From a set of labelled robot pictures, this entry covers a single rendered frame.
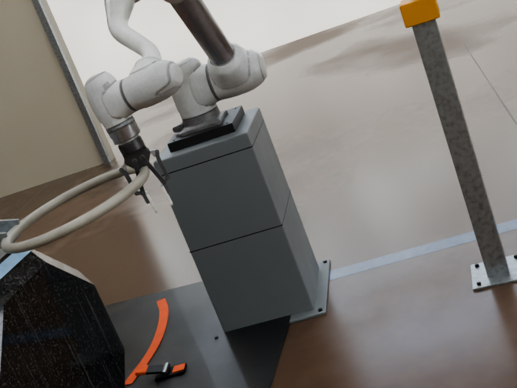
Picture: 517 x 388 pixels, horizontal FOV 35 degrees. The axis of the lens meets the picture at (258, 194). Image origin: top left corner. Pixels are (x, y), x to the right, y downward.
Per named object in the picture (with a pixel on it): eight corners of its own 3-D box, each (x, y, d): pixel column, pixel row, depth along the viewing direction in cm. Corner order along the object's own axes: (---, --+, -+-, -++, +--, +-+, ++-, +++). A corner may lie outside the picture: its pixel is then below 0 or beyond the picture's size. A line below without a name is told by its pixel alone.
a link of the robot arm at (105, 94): (97, 134, 238) (134, 118, 234) (71, 86, 234) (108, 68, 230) (111, 123, 248) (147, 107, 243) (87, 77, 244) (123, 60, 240)
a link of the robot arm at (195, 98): (186, 112, 339) (166, 62, 332) (226, 98, 334) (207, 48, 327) (176, 123, 324) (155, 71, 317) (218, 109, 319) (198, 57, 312)
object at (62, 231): (-22, 275, 226) (-27, 266, 225) (35, 213, 272) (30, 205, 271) (132, 208, 216) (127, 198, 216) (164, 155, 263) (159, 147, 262)
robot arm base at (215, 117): (179, 128, 342) (175, 115, 340) (228, 112, 337) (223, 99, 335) (170, 140, 325) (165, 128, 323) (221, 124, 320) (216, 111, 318)
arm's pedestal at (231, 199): (229, 289, 384) (165, 134, 361) (330, 261, 373) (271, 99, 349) (211, 344, 337) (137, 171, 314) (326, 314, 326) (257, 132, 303)
